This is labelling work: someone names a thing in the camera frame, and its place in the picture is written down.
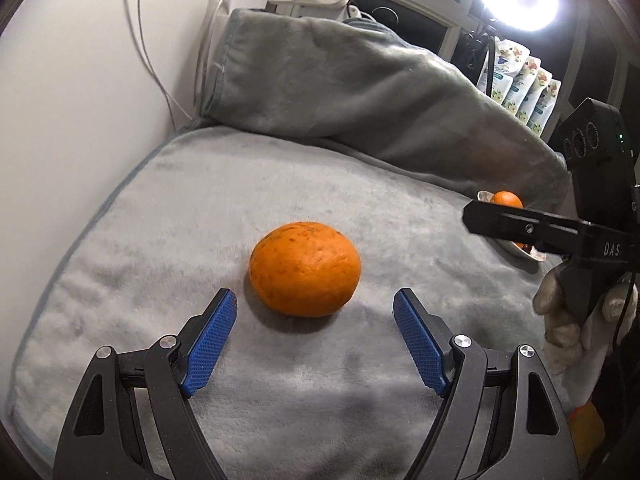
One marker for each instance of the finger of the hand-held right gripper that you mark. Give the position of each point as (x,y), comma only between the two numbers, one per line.
(525,227)

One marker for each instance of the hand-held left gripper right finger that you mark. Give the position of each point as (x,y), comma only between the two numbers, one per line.
(420,345)

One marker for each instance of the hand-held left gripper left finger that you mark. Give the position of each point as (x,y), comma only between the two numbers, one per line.
(210,345)

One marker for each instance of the white bowl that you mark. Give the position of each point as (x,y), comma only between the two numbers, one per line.
(525,255)

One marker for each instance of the large speckled tangerine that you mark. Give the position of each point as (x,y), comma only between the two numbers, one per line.
(305,270)

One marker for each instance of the person's right hand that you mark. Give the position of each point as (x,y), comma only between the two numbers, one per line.
(550,295)

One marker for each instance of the large orange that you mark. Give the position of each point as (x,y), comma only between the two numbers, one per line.
(506,199)

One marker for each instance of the floral print pouch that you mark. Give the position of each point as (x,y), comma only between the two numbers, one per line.
(520,87)
(536,102)
(547,112)
(495,67)

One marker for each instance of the grey fleece blanket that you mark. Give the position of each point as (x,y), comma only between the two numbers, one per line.
(360,90)
(225,220)

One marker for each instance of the black light stand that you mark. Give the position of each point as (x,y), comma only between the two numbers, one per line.
(482,50)

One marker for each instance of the orange yellow object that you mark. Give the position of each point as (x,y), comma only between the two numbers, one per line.
(586,430)

